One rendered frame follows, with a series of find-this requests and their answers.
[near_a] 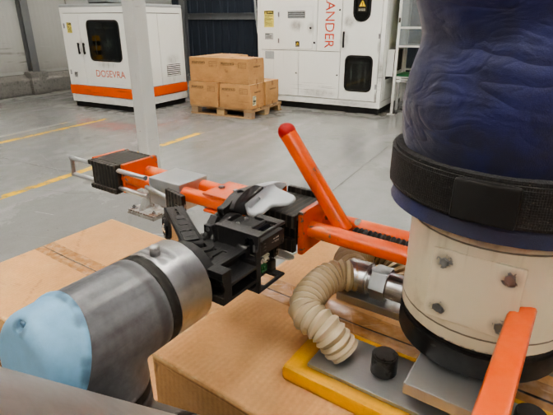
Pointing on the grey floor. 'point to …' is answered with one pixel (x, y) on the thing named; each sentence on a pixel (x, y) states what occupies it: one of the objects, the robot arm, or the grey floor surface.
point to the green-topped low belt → (399, 86)
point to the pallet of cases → (231, 86)
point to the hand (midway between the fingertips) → (276, 212)
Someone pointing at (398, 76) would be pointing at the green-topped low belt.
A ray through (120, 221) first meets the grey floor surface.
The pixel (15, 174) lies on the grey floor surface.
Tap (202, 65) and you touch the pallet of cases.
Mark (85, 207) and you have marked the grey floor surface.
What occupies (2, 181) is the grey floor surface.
